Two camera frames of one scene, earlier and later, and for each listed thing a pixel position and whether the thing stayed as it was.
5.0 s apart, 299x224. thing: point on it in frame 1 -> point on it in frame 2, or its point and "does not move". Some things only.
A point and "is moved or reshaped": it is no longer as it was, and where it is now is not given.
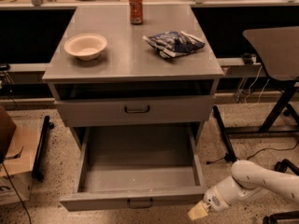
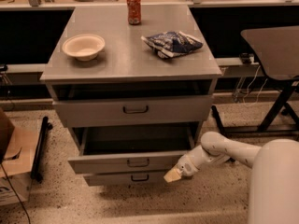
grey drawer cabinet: (135, 84) does not move
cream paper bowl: (86, 47) does not move
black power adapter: (247, 58) does not move
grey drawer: (136, 166) is moved or reshaped
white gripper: (214, 197) -> (188, 168)
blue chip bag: (173, 43) does not move
